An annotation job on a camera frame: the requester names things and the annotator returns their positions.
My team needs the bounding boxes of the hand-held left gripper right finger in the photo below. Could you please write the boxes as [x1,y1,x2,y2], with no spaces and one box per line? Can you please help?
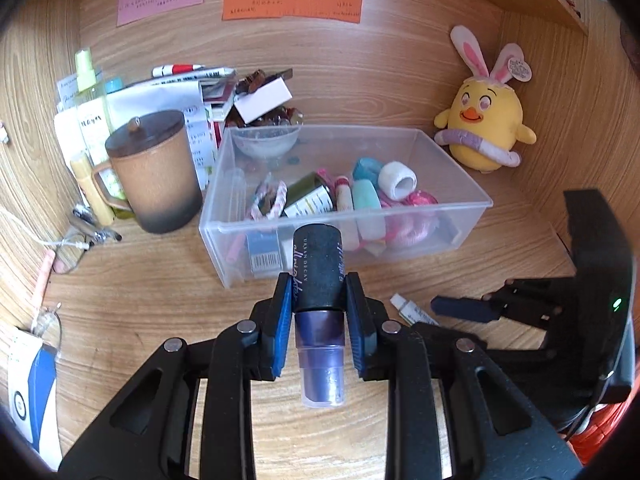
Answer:
[345,272,583,480]

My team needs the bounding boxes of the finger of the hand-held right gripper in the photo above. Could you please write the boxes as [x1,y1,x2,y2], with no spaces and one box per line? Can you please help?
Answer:
[431,279,571,332]

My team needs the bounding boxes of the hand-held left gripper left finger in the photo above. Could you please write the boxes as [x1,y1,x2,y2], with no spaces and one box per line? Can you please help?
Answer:
[60,272,293,480]

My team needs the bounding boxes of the black and purple cosmetic tube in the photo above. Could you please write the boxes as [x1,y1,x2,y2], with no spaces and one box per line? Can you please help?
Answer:
[292,222,348,408]

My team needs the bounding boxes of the dark green glass bottle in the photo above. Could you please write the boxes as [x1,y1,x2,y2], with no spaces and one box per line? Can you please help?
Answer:
[280,172,337,218]

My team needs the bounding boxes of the clear plastic storage box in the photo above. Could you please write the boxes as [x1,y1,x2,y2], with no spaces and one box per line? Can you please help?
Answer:
[199,125,495,290]

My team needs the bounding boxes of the blue tape roll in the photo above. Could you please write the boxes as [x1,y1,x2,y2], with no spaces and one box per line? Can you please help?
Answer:
[352,157,383,182]

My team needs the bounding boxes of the white ointment tube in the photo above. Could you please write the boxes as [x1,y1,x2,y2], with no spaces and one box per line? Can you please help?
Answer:
[390,293,438,326]

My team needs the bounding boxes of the small blue barcode box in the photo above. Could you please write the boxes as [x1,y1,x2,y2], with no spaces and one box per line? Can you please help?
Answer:
[246,232,281,275]

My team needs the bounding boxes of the teal rounded item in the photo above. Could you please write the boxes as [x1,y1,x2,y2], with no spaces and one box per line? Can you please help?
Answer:
[352,181,387,241]

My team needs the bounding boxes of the red and white tube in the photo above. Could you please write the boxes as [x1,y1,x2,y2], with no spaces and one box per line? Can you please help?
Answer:
[334,176,355,248]

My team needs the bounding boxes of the white tape roll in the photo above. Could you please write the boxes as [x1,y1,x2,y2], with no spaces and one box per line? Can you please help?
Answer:
[377,161,418,201]

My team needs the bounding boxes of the person's orange clothing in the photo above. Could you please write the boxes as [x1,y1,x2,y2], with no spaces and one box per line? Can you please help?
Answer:
[570,400,626,463]

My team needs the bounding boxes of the white bowl of trinkets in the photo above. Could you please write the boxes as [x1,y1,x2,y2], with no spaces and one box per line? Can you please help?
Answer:
[231,125,301,161]

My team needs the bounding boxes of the yellow chick plush toy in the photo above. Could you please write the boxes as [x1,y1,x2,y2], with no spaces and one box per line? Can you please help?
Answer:
[434,25,537,175]

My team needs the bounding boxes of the brown mug with lid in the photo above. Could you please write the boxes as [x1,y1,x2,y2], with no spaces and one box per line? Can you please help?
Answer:
[91,110,203,235]

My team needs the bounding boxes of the small white cardboard box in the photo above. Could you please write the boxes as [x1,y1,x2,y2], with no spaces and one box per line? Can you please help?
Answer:
[234,79,293,125]

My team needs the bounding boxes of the yellow tube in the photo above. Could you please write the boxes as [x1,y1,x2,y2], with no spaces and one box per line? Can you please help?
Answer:
[70,154,115,226]

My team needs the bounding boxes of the pink pen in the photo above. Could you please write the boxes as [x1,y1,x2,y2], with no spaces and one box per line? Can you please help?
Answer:
[31,250,55,311]

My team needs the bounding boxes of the stack of books and papers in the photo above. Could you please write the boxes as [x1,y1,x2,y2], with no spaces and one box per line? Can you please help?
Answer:
[55,67,238,191]

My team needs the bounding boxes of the blue and white packet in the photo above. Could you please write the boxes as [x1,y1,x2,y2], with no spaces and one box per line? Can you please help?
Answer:
[7,330,61,466]

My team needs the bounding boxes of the red and white marker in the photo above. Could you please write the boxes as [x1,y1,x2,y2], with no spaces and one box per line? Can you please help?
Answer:
[151,63,206,77]

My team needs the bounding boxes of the green spray bottle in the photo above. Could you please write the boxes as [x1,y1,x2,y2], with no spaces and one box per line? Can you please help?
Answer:
[74,49,126,211]

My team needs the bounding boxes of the orange sticky note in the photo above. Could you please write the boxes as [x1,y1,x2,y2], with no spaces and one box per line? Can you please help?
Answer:
[221,0,364,25]

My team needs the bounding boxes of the pink white striped cord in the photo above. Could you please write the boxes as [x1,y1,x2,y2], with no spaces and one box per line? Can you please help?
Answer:
[247,180,288,221]

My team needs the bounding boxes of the black frame glasses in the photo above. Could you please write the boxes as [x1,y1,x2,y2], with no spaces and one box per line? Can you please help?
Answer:
[52,207,123,276]

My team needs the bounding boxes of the white cable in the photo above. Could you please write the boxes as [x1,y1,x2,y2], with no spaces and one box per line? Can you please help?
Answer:
[0,207,88,251]

